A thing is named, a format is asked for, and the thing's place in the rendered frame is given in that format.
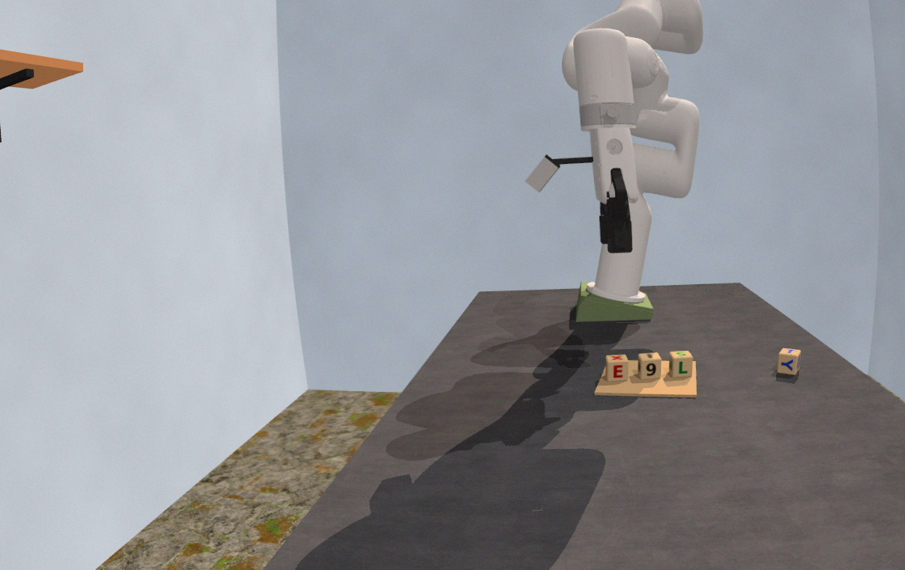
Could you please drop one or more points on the tan flat mat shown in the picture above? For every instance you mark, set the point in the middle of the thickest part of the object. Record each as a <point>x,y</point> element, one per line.
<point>666,386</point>

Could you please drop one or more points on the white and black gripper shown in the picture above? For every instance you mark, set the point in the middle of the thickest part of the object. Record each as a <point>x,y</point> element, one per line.
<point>614,165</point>

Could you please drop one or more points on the tan wooden letter block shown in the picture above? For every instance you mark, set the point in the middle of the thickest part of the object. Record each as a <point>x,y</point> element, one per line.
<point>680,364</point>
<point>649,366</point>
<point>617,368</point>
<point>788,361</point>

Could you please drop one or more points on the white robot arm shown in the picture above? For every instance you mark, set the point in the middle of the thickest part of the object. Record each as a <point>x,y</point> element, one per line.
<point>615,48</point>

